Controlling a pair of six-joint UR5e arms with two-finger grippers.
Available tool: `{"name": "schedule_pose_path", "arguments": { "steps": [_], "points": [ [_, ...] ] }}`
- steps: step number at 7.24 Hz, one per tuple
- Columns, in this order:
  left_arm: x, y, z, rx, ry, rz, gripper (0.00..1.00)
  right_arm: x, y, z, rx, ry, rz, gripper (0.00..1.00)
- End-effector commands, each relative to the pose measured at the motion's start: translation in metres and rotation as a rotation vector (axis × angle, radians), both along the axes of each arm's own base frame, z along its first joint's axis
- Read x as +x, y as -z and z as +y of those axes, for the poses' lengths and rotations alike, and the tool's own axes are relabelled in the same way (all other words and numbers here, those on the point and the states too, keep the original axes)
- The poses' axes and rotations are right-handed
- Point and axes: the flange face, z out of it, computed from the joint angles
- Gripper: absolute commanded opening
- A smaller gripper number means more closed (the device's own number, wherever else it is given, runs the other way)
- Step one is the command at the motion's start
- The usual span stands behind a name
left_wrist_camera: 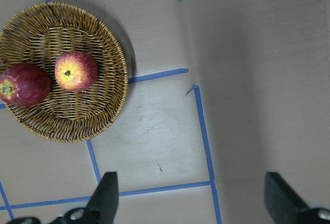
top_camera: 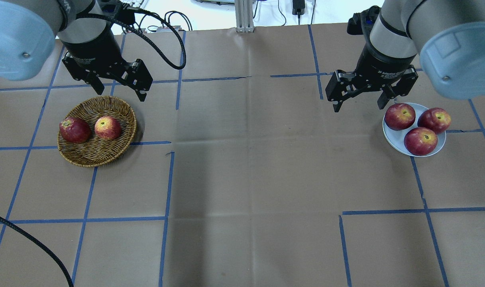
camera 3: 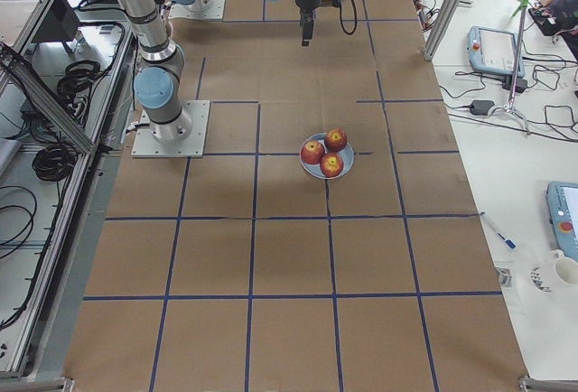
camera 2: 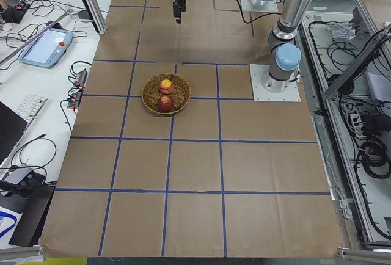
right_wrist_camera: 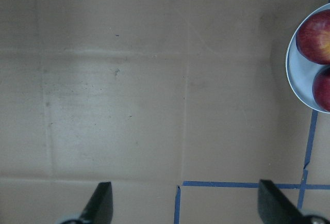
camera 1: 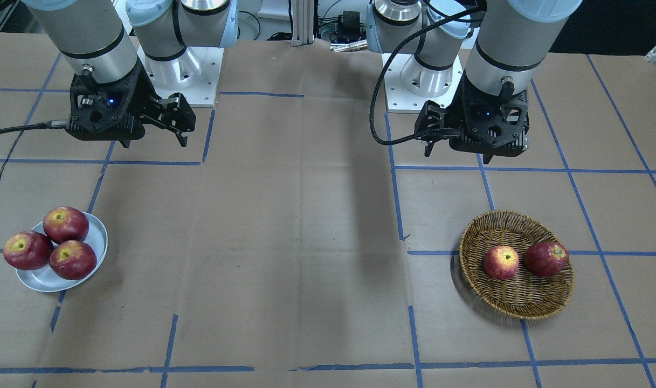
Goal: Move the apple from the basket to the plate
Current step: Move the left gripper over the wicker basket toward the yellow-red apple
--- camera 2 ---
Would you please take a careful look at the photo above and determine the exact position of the yellow-red apple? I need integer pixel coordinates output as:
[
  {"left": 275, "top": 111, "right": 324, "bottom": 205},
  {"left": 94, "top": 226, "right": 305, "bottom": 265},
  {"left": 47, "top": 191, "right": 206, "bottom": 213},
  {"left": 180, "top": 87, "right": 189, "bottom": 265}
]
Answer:
[{"left": 158, "top": 79, "right": 174, "bottom": 95}]

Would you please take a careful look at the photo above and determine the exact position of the woven wicker basket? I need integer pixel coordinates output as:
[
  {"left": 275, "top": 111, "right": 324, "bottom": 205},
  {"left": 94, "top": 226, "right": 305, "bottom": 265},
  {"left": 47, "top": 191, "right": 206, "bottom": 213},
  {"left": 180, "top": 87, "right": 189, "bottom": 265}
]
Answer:
[{"left": 141, "top": 73, "right": 191, "bottom": 116}]

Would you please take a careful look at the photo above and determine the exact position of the dark red basket apple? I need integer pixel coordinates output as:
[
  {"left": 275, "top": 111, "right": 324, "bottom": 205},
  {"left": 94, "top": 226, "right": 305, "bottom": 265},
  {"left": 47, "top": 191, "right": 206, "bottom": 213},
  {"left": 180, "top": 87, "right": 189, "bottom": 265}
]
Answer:
[{"left": 158, "top": 95, "right": 174, "bottom": 113}]

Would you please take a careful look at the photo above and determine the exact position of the usb hub box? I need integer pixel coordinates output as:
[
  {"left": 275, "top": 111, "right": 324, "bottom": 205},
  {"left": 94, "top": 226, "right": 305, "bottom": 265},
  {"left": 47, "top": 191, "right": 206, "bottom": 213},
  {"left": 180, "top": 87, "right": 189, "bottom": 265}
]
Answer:
[{"left": 73, "top": 70, "right": 88, "bottom": 87}]

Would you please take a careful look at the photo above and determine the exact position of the blue teach pendant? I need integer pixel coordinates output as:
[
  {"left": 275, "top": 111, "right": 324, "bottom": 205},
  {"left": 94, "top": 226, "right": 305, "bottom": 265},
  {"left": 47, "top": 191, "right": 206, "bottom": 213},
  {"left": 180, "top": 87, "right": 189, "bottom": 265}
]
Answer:
[{"left": 18, "top": 29, "right": 73, "bottom": 68}]

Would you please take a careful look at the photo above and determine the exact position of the white keyboard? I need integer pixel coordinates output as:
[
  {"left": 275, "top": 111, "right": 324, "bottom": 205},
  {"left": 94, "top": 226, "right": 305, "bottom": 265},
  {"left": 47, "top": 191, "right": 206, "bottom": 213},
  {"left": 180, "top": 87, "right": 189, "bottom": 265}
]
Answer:
[{"left": 16, "top": 94, "right": 48, "bottom": 125}]

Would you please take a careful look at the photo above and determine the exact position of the black laptop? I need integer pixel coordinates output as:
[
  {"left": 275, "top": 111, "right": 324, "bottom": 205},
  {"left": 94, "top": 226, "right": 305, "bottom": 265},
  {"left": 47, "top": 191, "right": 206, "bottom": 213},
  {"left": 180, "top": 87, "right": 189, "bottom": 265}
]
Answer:
[{"left": 0, "top": 102, "right": 27, "bottom": 163}]

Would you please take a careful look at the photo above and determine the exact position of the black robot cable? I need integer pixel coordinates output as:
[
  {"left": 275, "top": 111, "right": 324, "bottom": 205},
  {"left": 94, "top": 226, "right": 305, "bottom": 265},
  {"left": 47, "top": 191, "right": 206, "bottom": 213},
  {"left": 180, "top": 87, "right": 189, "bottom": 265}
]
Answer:
[{"left": 224, "top": 0, "right": 280, "bottom": 24}]

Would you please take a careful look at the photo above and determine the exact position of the aluminium frame post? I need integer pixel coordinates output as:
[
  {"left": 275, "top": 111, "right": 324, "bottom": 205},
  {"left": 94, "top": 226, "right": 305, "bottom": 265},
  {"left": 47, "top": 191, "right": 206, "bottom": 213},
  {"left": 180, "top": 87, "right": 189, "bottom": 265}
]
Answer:
[{"left": 82, "top": 0, "right": 108, "bottom": 35}]

